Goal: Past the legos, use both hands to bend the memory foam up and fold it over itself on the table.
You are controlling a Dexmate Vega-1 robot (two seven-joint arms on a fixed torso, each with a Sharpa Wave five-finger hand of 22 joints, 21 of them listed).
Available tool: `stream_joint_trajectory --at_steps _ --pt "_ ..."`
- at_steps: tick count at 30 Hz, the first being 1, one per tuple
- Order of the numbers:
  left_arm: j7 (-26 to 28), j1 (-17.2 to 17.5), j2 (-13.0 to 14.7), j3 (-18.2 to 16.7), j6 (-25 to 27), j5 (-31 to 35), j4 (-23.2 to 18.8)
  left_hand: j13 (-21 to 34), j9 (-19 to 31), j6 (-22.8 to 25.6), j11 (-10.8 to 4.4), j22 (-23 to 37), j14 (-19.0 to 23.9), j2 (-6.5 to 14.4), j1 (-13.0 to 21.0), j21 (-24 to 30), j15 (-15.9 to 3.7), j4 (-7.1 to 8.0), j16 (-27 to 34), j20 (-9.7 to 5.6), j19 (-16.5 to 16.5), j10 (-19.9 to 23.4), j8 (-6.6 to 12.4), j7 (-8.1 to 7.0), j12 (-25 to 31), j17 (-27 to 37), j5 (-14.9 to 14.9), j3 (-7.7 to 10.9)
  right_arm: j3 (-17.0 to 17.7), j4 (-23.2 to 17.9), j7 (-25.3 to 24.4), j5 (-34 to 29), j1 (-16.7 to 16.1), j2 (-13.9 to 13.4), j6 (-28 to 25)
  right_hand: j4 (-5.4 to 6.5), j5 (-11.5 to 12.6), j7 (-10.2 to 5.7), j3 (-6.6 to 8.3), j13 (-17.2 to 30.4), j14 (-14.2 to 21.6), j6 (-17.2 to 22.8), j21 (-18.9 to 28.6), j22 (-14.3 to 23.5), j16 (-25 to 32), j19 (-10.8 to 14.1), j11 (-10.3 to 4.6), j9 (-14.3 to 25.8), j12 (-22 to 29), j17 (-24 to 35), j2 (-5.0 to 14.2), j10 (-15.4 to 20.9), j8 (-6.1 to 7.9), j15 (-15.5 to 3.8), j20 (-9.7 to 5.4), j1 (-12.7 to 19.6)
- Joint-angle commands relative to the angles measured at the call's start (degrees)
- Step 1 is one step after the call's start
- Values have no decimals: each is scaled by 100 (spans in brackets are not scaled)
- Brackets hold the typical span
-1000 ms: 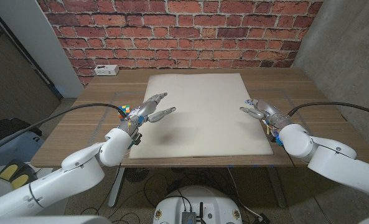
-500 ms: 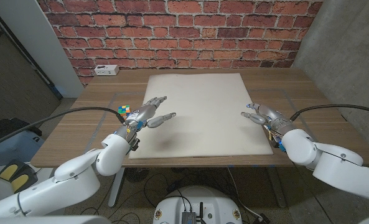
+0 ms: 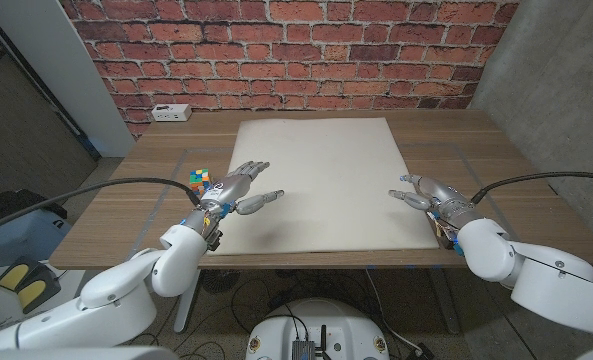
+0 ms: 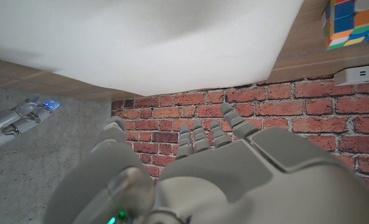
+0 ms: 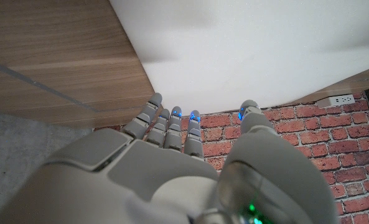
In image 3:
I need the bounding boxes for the grey table leg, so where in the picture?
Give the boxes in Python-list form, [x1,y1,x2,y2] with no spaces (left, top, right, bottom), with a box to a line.
[428,269,461,335]

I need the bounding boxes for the white table leg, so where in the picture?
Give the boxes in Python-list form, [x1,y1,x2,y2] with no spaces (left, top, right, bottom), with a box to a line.
[173,269,202,335]

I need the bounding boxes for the white power strip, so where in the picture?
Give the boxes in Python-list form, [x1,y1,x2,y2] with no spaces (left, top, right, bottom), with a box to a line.
[151,103,193,123]

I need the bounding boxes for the white floor cable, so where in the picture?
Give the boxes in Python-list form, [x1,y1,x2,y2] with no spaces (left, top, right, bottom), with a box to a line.
[364,269,425,354]

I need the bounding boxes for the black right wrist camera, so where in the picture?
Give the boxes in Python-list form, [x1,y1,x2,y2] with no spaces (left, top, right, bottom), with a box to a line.
[434,219,465,257]

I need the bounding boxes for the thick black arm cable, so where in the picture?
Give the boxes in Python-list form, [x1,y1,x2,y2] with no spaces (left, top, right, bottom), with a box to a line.
[0,177,202,239]
[470,171,593,204]

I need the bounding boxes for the beige cloth sheet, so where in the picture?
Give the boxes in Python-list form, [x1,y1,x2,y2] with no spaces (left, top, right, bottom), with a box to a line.
[210,117,441,256]

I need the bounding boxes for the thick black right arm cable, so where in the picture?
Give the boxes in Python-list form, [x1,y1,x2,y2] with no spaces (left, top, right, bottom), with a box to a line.
[470,171,593,204]

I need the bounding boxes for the black floor plug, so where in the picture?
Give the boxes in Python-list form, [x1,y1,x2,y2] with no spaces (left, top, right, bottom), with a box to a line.
[405,342,435,360]

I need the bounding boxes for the blue storage container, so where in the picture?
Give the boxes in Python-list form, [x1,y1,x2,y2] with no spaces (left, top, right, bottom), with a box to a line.
[0,207,72,271]

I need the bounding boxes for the multicolour lego cube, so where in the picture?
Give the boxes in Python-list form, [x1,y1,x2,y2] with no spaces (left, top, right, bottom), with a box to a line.
[189,168,212,196]

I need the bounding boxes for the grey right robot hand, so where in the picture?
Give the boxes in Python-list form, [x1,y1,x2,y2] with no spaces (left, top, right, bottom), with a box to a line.
[388,173,482,229]

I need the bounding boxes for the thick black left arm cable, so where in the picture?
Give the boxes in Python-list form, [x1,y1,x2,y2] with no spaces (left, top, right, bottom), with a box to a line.
[0,177,202,239]

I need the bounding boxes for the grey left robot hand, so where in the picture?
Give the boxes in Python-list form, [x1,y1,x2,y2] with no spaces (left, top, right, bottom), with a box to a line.
[195,160,286,221]

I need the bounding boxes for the small grey electronics box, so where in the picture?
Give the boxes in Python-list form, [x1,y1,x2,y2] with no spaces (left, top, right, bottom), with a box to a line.
[291,339,316,360]

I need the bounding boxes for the black cloth bundle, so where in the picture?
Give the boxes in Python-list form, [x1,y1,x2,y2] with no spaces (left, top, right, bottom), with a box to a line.
[0,188,69,231]

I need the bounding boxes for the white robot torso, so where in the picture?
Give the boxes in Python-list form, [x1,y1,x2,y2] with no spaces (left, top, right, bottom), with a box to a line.
[245,298,391,360]

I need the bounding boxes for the black floor fan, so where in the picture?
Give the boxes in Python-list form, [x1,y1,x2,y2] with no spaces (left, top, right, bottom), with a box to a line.
[199,269,241,295]

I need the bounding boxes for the yellow black foot pedal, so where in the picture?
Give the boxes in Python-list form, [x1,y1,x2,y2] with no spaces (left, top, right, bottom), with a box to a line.
[15,269,62,315]
[0,257,40,294]

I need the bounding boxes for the red brick print backdrop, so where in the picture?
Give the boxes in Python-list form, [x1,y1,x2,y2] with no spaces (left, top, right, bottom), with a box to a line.
[60,0,520,139]

